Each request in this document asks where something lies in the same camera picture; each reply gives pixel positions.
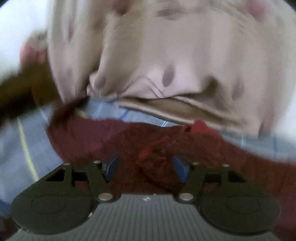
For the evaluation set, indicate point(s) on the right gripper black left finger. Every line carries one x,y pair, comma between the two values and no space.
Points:
64,198

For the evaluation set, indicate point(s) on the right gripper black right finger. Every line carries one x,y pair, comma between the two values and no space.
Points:
225,199

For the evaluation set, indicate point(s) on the dark red knitted sweater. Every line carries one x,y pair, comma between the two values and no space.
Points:
146,156

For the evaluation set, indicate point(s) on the blue plaid bed sheet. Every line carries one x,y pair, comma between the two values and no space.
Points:
27,156

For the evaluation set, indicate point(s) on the beige leaf print curtain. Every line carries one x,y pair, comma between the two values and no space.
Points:
230,64

